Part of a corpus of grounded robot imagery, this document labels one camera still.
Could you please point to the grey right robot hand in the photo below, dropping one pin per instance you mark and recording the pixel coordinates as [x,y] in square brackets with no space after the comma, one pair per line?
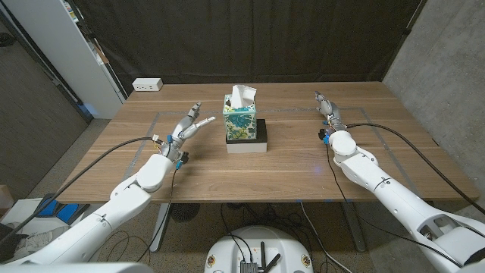
[331,113]

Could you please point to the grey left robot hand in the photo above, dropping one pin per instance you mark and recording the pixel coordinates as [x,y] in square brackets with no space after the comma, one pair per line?
[178,138]

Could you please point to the teal leaf print tissue box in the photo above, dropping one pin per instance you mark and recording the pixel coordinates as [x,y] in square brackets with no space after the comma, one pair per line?
[239,125]

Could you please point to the white tissue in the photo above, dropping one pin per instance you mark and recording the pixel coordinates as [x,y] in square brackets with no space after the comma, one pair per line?
[240,96]

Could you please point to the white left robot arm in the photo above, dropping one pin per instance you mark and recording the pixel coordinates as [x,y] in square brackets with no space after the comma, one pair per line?
[125,199]

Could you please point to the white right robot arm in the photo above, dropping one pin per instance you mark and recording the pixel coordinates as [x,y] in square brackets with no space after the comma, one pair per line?
[394,197]

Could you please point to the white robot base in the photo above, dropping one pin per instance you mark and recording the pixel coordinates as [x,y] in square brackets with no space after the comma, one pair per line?
[227,250]

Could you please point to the blue right wrist plug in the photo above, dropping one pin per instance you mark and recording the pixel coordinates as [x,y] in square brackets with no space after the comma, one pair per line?
[326,139]

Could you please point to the white power strip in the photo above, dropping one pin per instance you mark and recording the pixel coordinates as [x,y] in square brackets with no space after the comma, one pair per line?
[148,84]

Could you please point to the black floor fan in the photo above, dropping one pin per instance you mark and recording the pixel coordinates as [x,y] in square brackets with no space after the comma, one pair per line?
[184,212]

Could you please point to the white table leg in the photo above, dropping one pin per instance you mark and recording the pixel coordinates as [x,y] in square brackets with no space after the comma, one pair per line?
[159,227]

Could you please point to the black backdrop curtain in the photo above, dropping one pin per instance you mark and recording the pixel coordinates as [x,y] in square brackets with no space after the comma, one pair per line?
[246,38]

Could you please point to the grey table leg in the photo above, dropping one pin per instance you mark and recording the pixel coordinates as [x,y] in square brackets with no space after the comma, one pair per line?
[354,227]

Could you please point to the blue black foot pedal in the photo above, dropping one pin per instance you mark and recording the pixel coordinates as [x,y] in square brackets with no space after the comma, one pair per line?
[48,208]
[68,213]

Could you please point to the black antenna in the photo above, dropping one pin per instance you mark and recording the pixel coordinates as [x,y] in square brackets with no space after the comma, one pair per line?
[273,262]
[263,256]

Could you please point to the white cabinet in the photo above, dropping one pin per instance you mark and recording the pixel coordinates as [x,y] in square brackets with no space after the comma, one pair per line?
[57,49]

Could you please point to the grey sneaker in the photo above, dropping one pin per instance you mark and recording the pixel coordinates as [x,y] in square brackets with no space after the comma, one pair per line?
[41,242]

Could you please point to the white floor platform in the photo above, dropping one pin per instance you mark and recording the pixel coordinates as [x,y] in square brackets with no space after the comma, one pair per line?
[22,212]

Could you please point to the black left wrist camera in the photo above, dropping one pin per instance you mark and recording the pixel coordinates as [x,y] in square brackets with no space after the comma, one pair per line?
[184,157]

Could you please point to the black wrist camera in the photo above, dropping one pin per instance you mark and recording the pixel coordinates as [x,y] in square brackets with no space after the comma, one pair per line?
[184,157]
[323,134]

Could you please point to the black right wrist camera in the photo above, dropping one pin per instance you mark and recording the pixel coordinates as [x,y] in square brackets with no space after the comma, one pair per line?
[323,134]

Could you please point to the black and white pedestal box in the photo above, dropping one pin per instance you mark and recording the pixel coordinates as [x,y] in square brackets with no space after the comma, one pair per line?
[246,147]

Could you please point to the black round wall object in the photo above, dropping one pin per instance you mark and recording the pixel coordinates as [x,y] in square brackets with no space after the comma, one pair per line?
[7,39]

